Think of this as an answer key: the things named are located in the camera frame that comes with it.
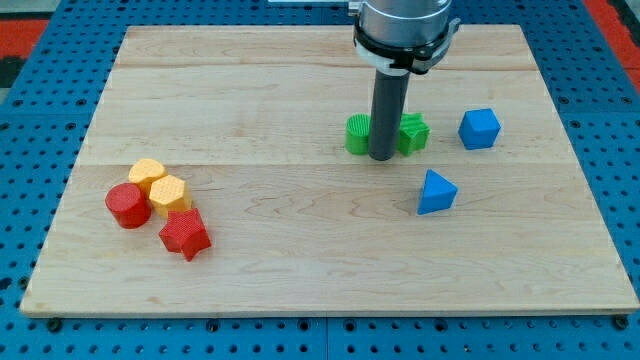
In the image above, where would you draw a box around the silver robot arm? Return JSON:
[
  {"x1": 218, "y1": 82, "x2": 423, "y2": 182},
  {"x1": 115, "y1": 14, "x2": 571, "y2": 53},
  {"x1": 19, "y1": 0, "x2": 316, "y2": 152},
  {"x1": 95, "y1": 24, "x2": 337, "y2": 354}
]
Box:
[{"x1": 348, "y1": 0, "x2": 461, "y2": 76}]

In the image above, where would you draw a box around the blue triangle block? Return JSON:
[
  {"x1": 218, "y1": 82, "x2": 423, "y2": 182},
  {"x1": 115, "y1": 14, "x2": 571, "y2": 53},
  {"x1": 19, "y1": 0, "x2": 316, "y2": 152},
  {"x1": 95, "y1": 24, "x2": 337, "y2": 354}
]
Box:
[{"x1": 417, "y1": 169, "x2": 458, "y2": 215}]

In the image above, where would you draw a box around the green cylinder block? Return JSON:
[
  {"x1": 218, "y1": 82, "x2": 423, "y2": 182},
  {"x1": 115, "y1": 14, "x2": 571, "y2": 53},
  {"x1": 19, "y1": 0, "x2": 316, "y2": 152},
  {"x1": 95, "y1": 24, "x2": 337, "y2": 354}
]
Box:
[{"x1": 344, "y1": 113, "x2": 370, "y2": 155}]

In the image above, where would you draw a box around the green star block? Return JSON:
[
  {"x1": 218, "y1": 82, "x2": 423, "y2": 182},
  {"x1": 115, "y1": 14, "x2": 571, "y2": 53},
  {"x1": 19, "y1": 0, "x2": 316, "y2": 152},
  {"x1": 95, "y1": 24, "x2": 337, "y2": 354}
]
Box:
[{"x1": 397, "y1": 113, "x2": 430, "y2": 157}]

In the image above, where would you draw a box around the wooden board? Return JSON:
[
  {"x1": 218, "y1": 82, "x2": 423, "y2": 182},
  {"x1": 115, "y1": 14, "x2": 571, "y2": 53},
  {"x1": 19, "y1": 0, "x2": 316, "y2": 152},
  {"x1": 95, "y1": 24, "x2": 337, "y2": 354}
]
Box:
[{"x1": 20, "y1": 25, "x2": 639, "y2": 318}]

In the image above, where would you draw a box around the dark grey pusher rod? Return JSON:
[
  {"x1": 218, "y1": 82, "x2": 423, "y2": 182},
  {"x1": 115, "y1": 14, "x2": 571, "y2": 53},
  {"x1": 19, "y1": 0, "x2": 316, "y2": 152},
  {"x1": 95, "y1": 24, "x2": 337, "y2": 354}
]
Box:
[{"x1": 368, "y1": 71, "x2": 410, "y2": 161}]

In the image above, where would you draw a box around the red star block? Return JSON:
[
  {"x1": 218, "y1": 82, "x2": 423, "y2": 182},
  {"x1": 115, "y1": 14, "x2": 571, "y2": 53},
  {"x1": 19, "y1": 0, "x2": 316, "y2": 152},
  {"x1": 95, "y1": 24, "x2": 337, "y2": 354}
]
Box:
[{"x1": 159, "y1": 208, "x2": 212, "y2": 262}]

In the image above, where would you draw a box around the yellow hexagon block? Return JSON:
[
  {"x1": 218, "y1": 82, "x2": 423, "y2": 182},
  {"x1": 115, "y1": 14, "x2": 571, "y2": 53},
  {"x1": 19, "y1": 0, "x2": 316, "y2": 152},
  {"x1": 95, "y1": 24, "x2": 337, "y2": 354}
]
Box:
[{"x1": 149, "y1": 175, "x2": 192, "y2": 218}]

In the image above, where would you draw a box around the blue cube block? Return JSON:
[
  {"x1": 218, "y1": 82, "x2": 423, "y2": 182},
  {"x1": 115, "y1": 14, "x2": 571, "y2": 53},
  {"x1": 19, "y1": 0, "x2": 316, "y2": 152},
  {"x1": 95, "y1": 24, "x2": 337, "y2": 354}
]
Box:
[{"x1": 458, "y1": 108, "x2": 501, "y2": 150}]

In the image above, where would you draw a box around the yellow cylinder block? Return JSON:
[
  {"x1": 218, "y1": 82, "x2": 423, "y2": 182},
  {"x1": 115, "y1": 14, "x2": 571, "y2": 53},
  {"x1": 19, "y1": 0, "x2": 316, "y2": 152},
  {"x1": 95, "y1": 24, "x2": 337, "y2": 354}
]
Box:
[{"x1": 128, "y1": 158, "x2": 168, "y2": 196}]

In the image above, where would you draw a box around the red cylinder block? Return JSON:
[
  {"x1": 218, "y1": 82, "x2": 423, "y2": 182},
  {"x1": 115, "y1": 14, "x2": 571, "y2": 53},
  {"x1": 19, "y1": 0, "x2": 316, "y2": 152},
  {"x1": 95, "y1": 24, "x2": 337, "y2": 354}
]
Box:
[{"x1": 105, "y1": 183, "x2": 151, "y2": 229}]

